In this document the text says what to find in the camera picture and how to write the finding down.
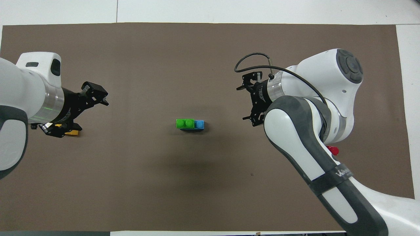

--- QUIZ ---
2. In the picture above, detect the brown table mat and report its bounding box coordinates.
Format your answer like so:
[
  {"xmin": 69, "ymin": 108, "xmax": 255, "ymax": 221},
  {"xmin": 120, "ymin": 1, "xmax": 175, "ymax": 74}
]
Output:
[{"xmin": 0, "ymin": 22, "xmax": 416, "ymax": 232}]

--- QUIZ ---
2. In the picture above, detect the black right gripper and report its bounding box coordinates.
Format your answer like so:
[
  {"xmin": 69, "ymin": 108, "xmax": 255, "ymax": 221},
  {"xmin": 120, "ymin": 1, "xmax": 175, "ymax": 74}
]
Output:
[{"xmin": 236, "ymin": 71, "xmax": 275, "ymax": 127}]

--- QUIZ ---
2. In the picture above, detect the blue three-stud toy block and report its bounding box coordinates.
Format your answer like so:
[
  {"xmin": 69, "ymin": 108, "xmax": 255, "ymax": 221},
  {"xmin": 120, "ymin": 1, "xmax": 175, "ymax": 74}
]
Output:
[{"xmin": 180, "ymin": 120, "xmax": 205, "ymax": 132}]

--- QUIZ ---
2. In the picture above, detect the yellow two-stud toy block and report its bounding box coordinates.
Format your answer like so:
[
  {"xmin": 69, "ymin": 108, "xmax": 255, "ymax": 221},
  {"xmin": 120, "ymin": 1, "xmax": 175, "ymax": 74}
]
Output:
[{"xmin": 53, "ymin": 124, "xmax": 80, "ymax": 136}]

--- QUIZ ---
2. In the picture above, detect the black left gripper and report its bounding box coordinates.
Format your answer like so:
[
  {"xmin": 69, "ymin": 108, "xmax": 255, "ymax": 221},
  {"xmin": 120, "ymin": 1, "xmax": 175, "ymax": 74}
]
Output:
[{"xmin": 39, "ymin": 81, "xmax": 109, "ymax": 138}]

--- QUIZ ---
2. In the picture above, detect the green two-stud toy block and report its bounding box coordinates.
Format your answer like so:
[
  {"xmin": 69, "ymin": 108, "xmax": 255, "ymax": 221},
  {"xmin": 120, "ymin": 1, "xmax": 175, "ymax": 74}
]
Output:
[{"xmin": 176, "ymin": 118, "xmax": 195, "ymax": 129}]

